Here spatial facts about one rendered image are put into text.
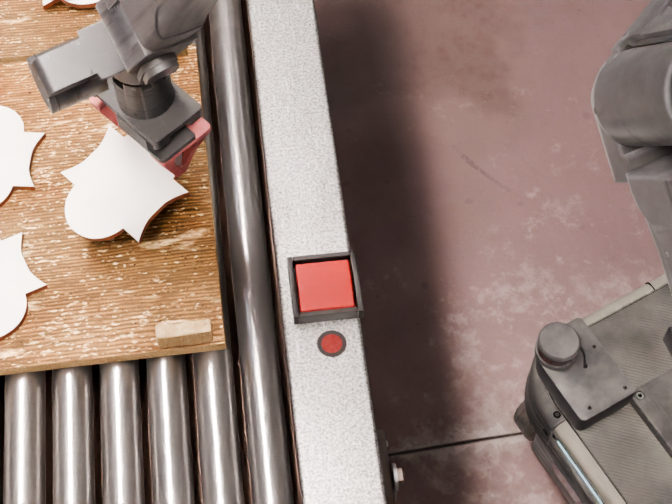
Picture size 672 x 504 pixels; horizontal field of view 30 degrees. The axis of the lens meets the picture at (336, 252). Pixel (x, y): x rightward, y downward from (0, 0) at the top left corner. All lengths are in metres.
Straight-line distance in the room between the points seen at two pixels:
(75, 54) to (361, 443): 0.48
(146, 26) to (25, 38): 0.52
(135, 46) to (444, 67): 1.68
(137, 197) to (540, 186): 1.37
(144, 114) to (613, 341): 1.11
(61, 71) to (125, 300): 0.30
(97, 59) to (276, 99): 0.39
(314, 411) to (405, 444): 0.98
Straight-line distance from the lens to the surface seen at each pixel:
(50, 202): 1.45
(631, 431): 2.10
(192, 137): 1.28
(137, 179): 1.36
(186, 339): 1.32
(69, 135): 1.49
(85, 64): 1.18
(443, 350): 2.37
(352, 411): 1.32
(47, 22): 1.61
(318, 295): 1.36
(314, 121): 1.50
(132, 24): 1.11
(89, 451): 1.33
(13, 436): 1.34
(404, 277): 2.44
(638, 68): 0.71
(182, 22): 1.08
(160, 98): 1.26
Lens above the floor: 2.12
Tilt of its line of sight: 59 degrees down
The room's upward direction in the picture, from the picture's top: 1 degrees clockwise
